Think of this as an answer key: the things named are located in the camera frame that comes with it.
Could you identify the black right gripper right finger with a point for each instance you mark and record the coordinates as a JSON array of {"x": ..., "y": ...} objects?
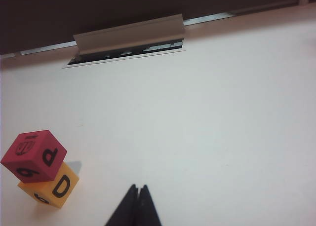
[{"x": 148, "y": 211}]

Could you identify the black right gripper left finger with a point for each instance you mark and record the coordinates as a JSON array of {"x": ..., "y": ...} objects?
[{"x": 126, "y": 211}]

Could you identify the red foam letter block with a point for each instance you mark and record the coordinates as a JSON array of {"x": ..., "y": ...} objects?
[{"x": 32, "y": 157}]

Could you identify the yellow foam letter block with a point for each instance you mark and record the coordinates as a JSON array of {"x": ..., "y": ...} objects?
[{"x": 66, "y": 189}]

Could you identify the grey fabric desk divider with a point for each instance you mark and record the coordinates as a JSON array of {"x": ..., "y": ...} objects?
[{"x": 98, "y": 9}]

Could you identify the white divider bracket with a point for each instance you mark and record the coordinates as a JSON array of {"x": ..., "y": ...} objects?
[{"x": 304, "y": 1}]

